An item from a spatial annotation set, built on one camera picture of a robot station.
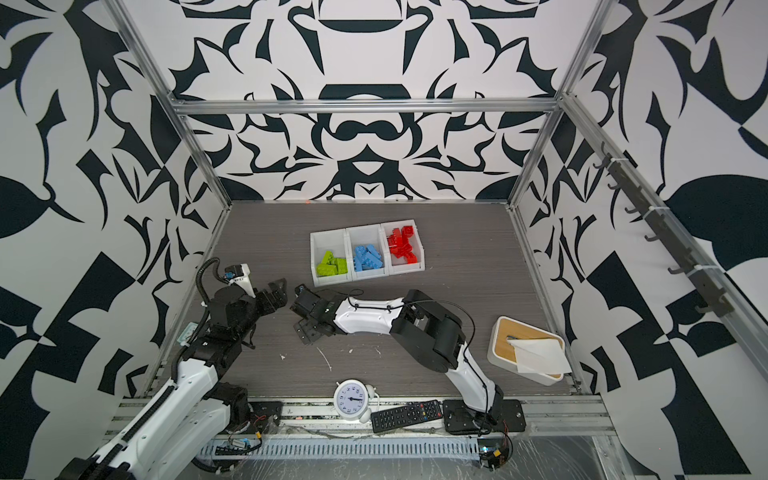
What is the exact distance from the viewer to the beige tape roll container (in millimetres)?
775

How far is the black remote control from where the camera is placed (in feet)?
2.39

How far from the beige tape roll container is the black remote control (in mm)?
204
